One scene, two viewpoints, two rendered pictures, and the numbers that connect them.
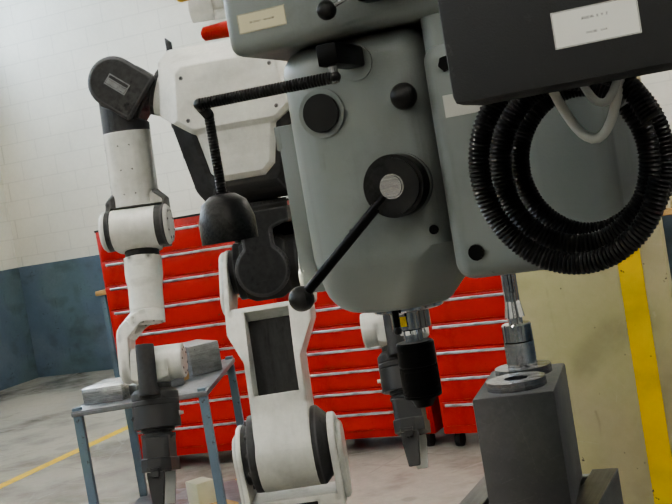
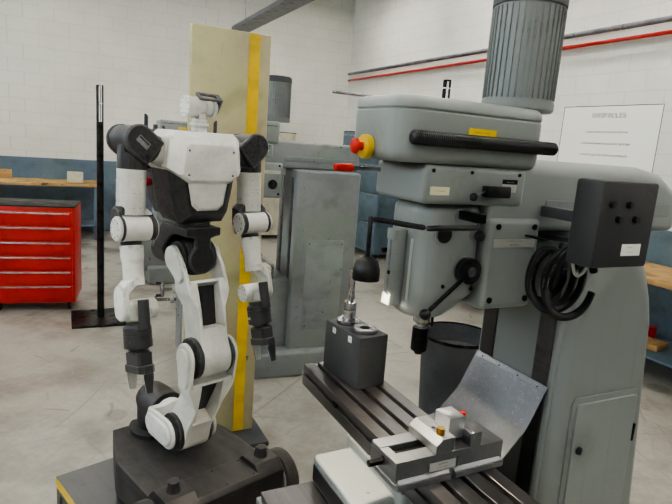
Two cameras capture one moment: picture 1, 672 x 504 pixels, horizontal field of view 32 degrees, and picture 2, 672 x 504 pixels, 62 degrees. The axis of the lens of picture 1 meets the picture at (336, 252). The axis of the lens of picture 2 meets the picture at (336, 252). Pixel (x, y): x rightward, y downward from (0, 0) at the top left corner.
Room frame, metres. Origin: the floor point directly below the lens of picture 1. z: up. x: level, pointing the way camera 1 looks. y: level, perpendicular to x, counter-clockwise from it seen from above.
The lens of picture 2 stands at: (0.62, 1.26, 1.76)
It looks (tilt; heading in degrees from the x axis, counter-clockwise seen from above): 11 degrees down; 311
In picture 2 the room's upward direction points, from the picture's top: 4 degrees clockwise
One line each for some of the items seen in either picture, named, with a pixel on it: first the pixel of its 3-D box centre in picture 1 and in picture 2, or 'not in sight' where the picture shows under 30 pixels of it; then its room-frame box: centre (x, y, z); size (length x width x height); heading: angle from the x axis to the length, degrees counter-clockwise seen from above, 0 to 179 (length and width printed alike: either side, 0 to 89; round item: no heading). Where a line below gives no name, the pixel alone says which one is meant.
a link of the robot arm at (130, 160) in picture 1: (133, 190); (133, 205); (2.26, 0.36, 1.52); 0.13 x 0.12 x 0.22; 86
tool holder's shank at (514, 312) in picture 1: (510, 288); (351, 286); (1.85, -0.26, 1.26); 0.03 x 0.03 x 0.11
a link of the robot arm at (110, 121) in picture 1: (123, 97); (130, 147); (2.29, 0.35, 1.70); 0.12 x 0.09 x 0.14; 176
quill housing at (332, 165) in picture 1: (389, 173); (429, 256); (1.43, -0.08, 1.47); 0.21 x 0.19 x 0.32; 157
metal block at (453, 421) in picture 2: not in sight; (449, 422); (1.27, -0.01, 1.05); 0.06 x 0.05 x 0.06; 159
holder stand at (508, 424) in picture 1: (529, 435); (354, 349); (1.80, -0.25, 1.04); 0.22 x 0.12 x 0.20; 164
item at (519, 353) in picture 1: (519, 347); (349, 311); (1.85, -0.26, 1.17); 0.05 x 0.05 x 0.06
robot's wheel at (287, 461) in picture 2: not in sight; (278, 474); (2.01, -0.11, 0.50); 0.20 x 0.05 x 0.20; 175
